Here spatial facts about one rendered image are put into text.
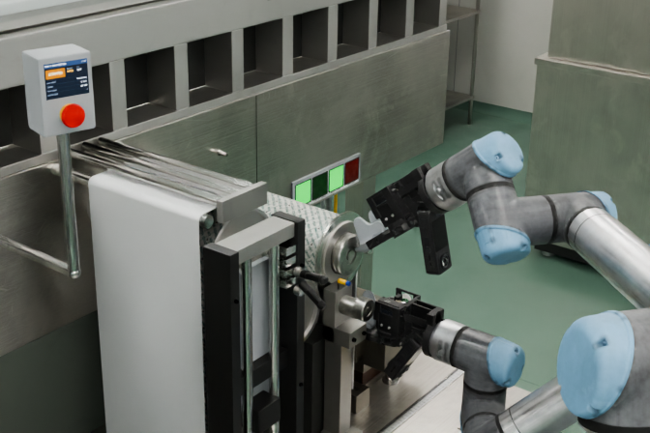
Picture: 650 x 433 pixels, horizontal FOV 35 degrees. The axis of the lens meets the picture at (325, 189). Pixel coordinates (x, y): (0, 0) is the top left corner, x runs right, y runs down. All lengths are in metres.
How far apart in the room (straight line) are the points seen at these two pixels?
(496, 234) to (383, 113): 0.95
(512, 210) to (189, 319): 0.51
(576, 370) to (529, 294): 3.25
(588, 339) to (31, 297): 0.94
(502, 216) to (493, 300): 2.87
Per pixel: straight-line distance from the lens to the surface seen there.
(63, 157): 1.35
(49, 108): 1.30
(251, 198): 1.54
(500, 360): 1.76
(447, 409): 2.05
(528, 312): 4.36
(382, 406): 2.04
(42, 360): 1.85
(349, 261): 1.82
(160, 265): 1.60
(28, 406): 1.87
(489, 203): 1.57
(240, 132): 2.05
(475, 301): 4.40
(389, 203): 1.70
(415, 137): 2.60
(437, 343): 1.81
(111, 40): 1.77
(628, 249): 1.48
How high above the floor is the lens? 2.03
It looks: 22 degrees down
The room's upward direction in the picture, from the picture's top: 1 degrees clockwise
